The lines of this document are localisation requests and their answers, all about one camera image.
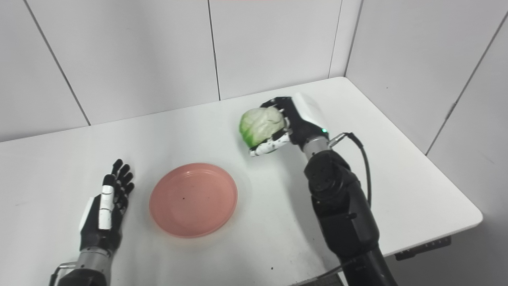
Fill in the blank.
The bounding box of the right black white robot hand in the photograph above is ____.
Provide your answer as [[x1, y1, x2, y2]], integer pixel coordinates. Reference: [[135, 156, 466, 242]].
[[249, 93, 330, 157]]

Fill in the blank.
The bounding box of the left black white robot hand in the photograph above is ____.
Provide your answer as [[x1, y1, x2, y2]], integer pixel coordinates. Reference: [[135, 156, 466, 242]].
[[79, 159, 135, 255]]

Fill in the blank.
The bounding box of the green white cabbage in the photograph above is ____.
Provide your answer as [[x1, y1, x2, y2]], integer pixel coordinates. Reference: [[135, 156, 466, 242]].
[[239, 106, 287, 149]]

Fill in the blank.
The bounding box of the pink round plate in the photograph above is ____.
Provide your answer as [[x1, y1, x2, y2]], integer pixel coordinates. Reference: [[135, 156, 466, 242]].
[[149, 162, 239, 239]]

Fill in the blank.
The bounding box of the black table control panel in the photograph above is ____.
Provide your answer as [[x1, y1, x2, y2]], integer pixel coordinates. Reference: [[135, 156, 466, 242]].
[[394, 236, 452, 261]]

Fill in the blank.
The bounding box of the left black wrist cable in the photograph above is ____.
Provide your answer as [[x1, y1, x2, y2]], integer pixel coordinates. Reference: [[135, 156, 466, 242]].
[[48, 262, 78, 286]]

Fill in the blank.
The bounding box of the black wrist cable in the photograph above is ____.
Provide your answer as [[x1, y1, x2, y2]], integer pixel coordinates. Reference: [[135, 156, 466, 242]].
[[48, 262, 78, 286], [328, 132, 373, 209]]

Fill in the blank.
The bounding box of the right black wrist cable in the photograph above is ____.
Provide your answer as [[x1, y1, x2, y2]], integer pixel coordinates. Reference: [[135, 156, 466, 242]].
[[328, 132, 373, 209]]

